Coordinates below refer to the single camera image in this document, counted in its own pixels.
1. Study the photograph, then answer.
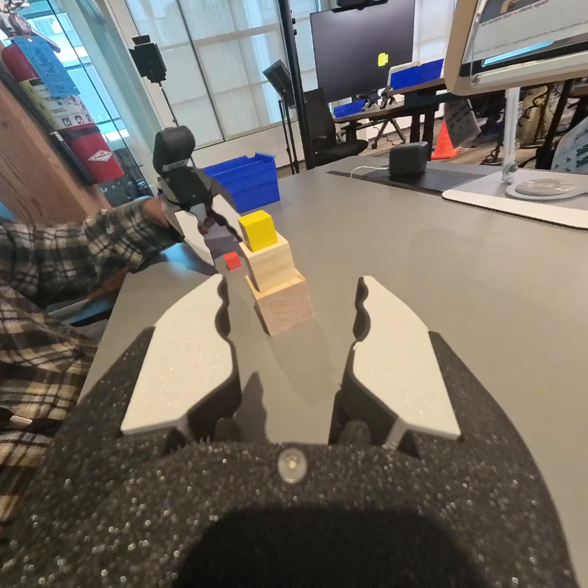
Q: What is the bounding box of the person's left hand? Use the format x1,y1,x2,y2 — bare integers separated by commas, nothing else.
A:
145,198,177,230

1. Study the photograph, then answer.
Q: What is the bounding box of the person's plaid shirt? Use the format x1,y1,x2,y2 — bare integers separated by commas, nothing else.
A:
0,276,98,524

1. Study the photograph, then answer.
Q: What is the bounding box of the large blue plastic bin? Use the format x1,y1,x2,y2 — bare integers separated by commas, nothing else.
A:
202,152,281,214

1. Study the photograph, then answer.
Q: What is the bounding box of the white tablet stand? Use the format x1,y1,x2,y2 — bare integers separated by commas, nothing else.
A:
442,87,588,230

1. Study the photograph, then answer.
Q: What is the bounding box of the orange traffic cone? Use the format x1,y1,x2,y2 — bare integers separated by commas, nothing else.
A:
430,120,460,160

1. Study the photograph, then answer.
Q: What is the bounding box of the dark grey charger block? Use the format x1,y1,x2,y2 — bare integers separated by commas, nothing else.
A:
389,141,431,177

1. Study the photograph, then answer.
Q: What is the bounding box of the large natural wooden cube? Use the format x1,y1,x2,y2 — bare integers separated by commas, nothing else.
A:
246,269,315,337

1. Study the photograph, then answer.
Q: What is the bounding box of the printed paper sheet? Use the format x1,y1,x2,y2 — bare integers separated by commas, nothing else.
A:
551,124,588,173
445,99,481,148

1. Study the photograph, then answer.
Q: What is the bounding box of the black office chair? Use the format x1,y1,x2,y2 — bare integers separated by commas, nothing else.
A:
303,87,369,168

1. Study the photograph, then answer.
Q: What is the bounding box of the blue paper tag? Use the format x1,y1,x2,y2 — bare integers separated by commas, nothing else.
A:
11,37,81,98

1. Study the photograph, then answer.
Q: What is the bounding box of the blue office chair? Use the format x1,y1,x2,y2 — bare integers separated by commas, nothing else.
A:
69,271,122,328

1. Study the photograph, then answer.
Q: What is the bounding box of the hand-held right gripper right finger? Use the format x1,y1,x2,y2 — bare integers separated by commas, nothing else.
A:
328,276,462,449

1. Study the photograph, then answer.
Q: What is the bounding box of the tall black pole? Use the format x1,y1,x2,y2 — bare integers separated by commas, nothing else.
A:
278,0,318,172

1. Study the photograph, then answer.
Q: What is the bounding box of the large black monitor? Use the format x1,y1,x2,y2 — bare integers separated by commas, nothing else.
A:
310,0,416,103

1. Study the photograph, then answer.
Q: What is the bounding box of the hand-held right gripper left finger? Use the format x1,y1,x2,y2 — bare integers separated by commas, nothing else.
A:
119,274,243,444

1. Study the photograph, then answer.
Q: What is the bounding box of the person's left forearm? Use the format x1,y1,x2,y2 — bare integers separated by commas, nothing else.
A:
0,200,180,308

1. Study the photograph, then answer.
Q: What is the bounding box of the brown wooden cabinet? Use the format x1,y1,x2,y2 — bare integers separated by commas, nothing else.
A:
0,83,111,226

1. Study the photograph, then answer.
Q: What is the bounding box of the medium natural wooden cube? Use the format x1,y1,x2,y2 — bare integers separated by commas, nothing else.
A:
239,232,295,293

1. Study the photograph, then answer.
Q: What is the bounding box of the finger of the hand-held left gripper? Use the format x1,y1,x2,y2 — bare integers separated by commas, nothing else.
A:
198,168,245,243
174,209,220,268

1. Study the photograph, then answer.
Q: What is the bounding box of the dark office desk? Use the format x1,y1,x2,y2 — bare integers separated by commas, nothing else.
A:
333,76,460,148

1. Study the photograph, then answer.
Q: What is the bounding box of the red fire extinguisher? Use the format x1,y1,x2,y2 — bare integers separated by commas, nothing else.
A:
0,0,126,184

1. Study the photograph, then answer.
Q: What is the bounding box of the yellow wooden cube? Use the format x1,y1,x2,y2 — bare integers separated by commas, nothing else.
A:
237,210,278,252

